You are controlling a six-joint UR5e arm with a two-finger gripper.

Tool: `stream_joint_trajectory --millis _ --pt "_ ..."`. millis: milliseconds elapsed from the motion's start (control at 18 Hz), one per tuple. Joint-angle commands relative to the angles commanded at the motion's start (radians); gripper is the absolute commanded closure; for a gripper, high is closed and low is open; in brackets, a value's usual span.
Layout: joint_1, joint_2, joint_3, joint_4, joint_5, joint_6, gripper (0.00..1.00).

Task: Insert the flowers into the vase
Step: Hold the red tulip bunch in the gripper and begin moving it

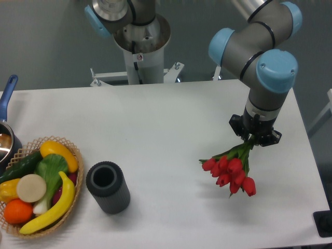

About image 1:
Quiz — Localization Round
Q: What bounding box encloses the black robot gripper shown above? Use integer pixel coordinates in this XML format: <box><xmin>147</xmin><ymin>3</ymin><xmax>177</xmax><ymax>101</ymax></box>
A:
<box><xmin>229</xmin><ymin>109</ymin><xmax>282</xmax><ymax>147</ymax></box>

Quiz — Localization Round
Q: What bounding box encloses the red tulip bouquet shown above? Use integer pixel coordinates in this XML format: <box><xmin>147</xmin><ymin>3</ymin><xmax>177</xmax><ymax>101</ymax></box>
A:
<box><xmin>199</xmin><ymin>135</ymin><xmax>256</xmax><ymax>197</ymax></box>

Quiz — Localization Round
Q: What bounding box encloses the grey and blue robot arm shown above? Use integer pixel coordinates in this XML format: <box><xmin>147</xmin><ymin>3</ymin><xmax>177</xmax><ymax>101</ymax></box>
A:
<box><xmin>85</xmin><ymin>1</ymin><xmax>302</xmax><ymax>146</ymax></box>

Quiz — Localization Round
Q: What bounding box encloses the dark grey ribbed vase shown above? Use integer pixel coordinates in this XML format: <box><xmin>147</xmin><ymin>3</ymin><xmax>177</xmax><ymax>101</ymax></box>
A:
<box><xmin>86</xmin><ymin>161</ymin><xmax>131</xmax><ymax>214</ymax></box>

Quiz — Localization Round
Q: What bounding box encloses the black device at table edge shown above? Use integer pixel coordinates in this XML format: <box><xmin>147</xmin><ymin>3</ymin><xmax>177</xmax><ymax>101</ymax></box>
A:
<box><xmin>313</xmin><ymin>210</ymin><xmax>331</xmax><ymax>238</ymax></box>

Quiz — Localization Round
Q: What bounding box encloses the dark red vegetable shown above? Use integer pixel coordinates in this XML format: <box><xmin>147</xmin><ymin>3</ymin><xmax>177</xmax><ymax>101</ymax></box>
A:
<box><xmin>52</xmin><ymin>172</ymin><xmax>78</xmax><ymax>206</ymax></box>

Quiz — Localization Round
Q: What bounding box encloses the yellow banana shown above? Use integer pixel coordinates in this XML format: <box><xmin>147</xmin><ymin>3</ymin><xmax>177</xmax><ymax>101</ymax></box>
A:
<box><xmin>19</xmin><ymin>171</ymin><xmax>75</xmax><ymax>235</ymax></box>

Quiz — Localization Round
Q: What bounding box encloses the yellow squash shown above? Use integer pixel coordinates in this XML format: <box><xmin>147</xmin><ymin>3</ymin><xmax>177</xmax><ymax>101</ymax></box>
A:
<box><xmin>39</xmin><ymin>140</ymin><xmax>78</xmax><ymax>173</ymax></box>

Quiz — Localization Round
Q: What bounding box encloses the green bok choy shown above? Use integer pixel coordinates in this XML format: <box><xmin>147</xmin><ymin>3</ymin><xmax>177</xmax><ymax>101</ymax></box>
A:
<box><xmin>33</xmin><ymin>154</ymin><xmax>68</xmax><ymax>216</ymax></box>

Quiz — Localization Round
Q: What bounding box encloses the woven wicker basket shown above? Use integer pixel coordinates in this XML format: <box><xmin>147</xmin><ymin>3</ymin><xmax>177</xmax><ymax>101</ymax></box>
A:
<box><xmin>1</xmin><ymin>136</ymin><xmax>84</xmax><ymax>239</ymax></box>

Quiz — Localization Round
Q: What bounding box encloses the green cucumber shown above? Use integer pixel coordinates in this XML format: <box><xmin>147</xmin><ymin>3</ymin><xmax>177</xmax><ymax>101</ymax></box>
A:
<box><xmin>1</xmin><ymin>150</ymin><xmax>43</xmax><ymax>183</ymax></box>

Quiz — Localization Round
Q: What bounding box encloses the beige round disc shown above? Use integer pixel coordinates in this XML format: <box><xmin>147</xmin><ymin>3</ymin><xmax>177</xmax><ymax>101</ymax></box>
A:
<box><xmin>16</xmin><ymin>174</ymin><xmax>47</xmax><ymax>203</ymax></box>

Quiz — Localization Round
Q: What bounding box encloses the orange fruit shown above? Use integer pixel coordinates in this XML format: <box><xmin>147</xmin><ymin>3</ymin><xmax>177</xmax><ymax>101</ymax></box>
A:
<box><xmin>4</xmin><ymin>199</ymin><xmax>33</xmax><ymax>224</ymax></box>

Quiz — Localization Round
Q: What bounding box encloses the yellow bell pepper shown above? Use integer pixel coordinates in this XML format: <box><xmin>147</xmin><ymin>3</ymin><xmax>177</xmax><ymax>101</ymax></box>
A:
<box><xmin>0</xmin><ymin>178</ymin><xmax>20</xmax><ymax>203</ymax></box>

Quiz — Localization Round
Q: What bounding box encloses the white frame at right edge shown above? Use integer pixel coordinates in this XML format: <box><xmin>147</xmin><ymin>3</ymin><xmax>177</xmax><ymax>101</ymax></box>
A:
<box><xmin>307</xmin><ymin>89</ymin><xmax>331</xmax><ymax>139</ymax></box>

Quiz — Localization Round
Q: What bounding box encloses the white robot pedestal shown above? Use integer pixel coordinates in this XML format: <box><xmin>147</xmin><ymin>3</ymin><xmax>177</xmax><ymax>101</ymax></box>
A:
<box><xmin>90</xmin><ymin>14</ymin><xmax>185</xmax><ymax>87</ymax></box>

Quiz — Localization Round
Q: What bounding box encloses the blue handled saucepan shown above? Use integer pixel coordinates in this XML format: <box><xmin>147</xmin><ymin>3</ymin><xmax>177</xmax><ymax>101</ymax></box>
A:
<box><xmin>1</xmin><ymin>75</ymin><xmax>22</xmax><ymax>175</ymax></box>

